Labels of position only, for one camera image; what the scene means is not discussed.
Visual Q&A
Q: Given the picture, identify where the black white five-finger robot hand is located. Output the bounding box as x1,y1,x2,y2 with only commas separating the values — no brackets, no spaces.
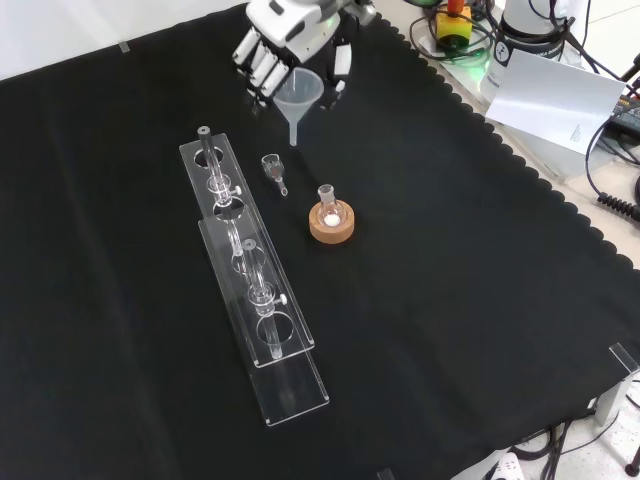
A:
232,0,379,111

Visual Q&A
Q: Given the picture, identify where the translucent plastic funnel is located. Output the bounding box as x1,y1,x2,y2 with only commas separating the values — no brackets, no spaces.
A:
273,68,325,147

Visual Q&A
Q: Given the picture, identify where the small glass weighing funnel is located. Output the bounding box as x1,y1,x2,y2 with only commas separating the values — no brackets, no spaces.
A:
260,153,290,197

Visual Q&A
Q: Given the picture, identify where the clear acrylic funnel stand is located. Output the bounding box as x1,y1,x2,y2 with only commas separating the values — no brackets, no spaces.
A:
178,125,331,428

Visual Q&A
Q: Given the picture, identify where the yellow stop button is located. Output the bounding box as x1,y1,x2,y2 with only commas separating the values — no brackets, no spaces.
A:
433,0,474,52

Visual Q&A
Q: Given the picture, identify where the round-bottom glass flask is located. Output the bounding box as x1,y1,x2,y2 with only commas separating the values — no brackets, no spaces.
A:
316,183,347,229

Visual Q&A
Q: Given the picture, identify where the pale board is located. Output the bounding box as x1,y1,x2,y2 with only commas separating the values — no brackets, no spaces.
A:
483,48,627,155

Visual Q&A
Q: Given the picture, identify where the black bench cloth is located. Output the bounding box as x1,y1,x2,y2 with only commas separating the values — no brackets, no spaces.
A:
0,2,640,480

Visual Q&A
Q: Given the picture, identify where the black electronic device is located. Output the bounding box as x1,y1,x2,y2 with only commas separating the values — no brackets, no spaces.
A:
603,93,640,166

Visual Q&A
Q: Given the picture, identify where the white power strip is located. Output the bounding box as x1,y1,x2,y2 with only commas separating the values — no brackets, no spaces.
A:
478,450,526,480

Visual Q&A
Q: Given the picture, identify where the cork ring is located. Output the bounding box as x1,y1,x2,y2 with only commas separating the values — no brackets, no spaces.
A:
308,199,357,245

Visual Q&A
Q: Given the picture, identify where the black cable loop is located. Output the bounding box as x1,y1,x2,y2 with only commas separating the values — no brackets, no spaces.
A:
583,117,640,201

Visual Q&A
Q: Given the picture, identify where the black coiled cable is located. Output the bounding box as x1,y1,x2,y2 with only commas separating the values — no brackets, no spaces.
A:
597,192,640,222

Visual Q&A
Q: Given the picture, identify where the black cable bundle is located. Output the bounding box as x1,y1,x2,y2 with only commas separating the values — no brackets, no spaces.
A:
512,418,640,480

